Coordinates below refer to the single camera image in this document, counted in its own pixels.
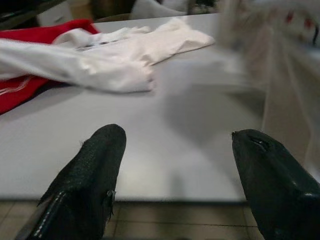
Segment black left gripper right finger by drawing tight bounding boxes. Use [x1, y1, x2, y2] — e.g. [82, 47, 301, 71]
[231, 128, 320, 240]

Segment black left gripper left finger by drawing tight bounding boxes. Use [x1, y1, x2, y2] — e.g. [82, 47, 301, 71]
[16, 123, 127, 240]

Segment cream shirt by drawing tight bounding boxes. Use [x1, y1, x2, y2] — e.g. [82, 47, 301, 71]
[217, 0, 320, 182]

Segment red garment white stripes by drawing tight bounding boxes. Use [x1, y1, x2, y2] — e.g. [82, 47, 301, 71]
[0, 19, 101, 115]

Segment white pillow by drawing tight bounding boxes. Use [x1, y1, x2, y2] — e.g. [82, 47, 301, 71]
[129, 0, 188, 20]

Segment grey table black frame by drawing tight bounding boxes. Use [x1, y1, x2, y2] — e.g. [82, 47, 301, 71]
[0, 12, 320, 203]

